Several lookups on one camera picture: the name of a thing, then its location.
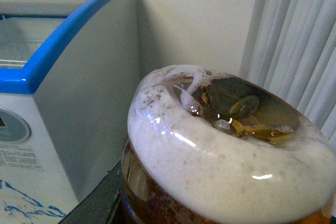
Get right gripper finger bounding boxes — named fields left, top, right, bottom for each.
left=60, top=162, right=123, bottom=224

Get red iced tea bottle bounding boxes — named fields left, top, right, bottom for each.
left=121, top=65, right=335, bottom=223

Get white chest freezer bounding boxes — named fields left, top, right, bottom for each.
left=1, top=0, right=139, bottom=223

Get white vertical blinds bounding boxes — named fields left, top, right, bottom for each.
left=239, top=0, right=335, bottom=143

